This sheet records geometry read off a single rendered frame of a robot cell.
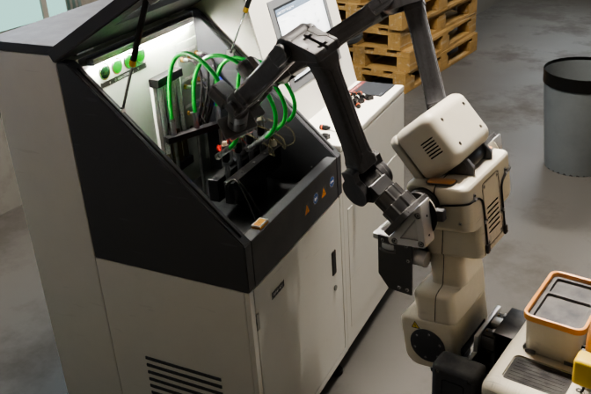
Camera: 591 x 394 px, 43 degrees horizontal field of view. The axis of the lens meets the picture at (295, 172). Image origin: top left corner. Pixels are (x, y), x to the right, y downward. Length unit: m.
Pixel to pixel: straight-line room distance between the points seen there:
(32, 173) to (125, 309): 0.54
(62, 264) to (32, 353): 0.97
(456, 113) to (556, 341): 0.60
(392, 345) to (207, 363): 1.05
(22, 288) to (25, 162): 1.58
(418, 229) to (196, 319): 0.92
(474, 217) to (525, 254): 2.12
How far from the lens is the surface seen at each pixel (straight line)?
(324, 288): 2.79
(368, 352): 3.28
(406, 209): 1.76
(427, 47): 2.18
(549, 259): 3.96
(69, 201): 2.52
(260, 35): 2.75
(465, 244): 1.96
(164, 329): 2.55
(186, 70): 2.77
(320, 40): 1.69
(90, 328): 2.79
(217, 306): 2.35
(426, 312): 2.09
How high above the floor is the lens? 2.05
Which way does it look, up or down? 25 degrees down
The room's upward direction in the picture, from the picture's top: 4 degrees counter-clockwise
